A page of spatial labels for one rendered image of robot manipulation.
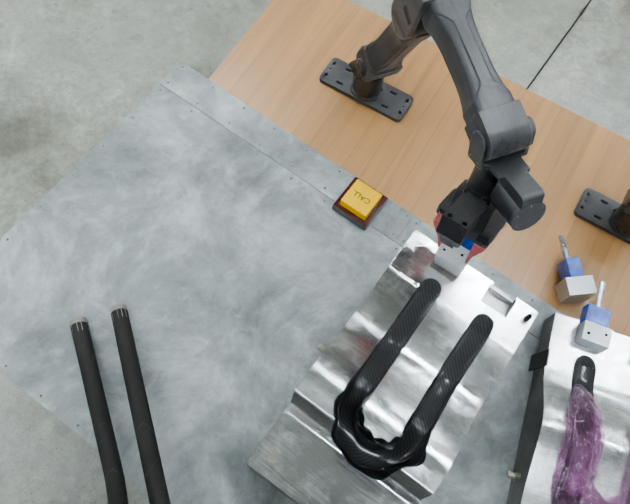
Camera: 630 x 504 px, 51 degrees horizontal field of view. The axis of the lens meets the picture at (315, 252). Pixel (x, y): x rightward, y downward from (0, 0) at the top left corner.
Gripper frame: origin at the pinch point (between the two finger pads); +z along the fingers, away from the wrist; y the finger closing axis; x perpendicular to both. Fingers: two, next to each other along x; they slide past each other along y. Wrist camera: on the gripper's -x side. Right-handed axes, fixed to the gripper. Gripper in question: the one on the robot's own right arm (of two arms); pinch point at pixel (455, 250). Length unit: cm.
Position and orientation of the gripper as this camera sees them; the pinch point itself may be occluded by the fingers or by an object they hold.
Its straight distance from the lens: 114.5
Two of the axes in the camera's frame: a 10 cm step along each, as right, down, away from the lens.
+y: 8.0, 5.2, -3.0
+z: -1.7, 6.8, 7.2
